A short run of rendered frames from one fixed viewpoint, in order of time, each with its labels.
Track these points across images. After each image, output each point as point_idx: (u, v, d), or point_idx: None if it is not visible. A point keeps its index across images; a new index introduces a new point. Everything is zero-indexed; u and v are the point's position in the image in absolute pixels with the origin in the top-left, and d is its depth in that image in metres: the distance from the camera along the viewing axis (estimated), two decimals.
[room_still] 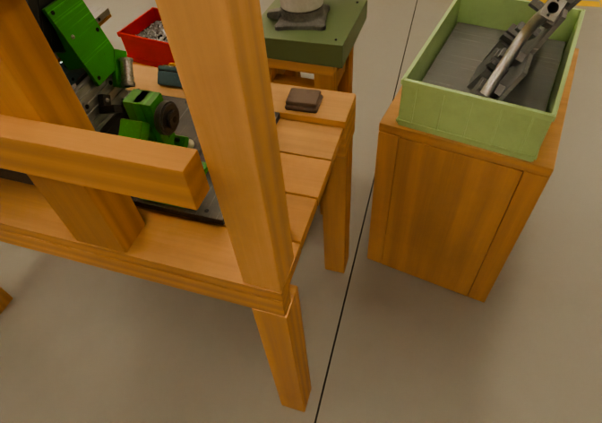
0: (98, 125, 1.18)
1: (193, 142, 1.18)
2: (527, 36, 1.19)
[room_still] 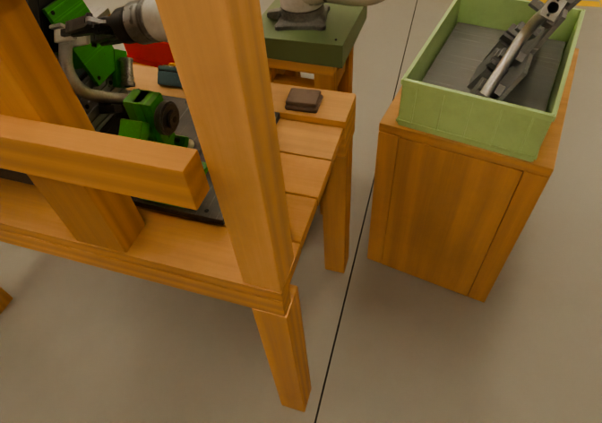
0: (98, 125, 1.18)
1: (193, 142, 1.18)
2: (527, 36, 1.19)
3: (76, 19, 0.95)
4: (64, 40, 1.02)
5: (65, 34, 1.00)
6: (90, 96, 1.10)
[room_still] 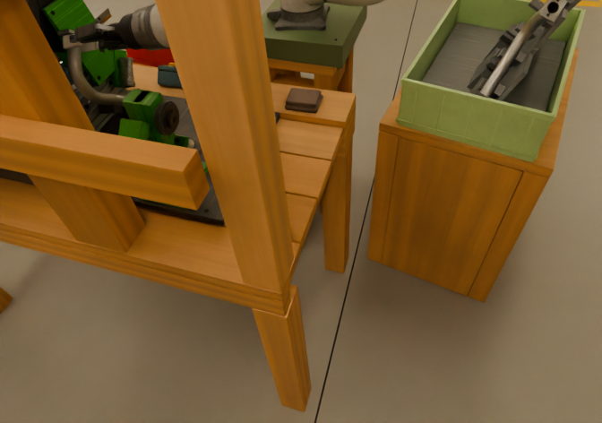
0: (98, 125, 1.18)
1: (193, 142, 1.18)
2: (527, 36, 1.19)
3: (85, 26, 0.97)
4: (73, 47, 1.04)
5: (74, 40, 1.02)
6: (99, 99, 1.12)
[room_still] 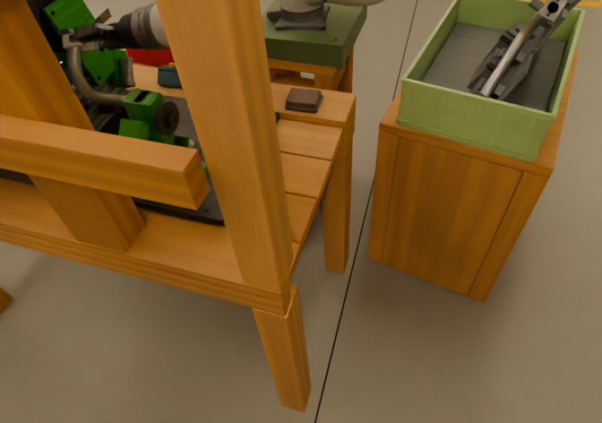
0: (98, 125, 1.18)
1: (193, 142, 1.18)
2: (527, 36, 1.19)
3: (85, 25, 0.97)
4: (72, 46, 1.04)
5: (74, 39, 1.02)
6: (98, 99, 1.12)
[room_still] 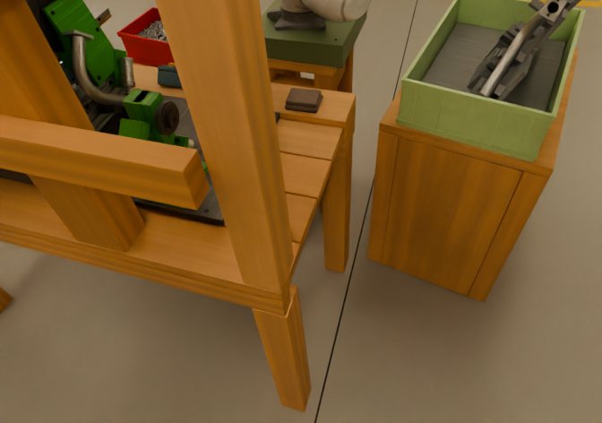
0: (98, 125, 1.18)
1: (193, 142, 1.18)
2: (527, 36, 1.19)
3: None
4: None
5: None
6: (103, 99, 1.13)
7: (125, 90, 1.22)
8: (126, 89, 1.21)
